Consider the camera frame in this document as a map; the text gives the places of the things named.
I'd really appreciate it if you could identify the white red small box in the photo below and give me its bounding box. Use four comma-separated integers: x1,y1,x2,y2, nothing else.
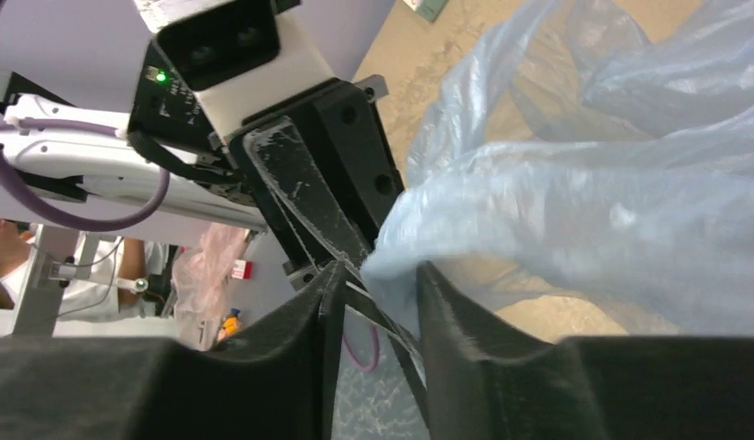
404,0,448,23

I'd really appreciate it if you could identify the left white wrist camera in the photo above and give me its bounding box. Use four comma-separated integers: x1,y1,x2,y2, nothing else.
135,0,335,138

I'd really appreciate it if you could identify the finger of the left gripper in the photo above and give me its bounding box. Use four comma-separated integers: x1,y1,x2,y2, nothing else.
342,280,427,425

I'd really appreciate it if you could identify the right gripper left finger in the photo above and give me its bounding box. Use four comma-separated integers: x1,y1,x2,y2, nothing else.
0,261,347,439

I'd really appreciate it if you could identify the pink plastic bag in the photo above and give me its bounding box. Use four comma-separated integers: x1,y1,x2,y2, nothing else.
172,223,249,351

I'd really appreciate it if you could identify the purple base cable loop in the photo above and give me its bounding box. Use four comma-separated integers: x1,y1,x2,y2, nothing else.
341,324,382,374

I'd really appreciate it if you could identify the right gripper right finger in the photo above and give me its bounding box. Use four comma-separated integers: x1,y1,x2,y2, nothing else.
417,264,754,439

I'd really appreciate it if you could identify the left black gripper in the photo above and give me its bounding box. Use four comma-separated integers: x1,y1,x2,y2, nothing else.
228,77,404,285

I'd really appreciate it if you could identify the blue plastic trash bag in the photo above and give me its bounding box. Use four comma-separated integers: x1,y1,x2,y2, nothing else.
362,1,754,340

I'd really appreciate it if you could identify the person in white shirt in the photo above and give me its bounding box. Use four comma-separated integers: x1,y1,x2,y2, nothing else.
0,218,170,323

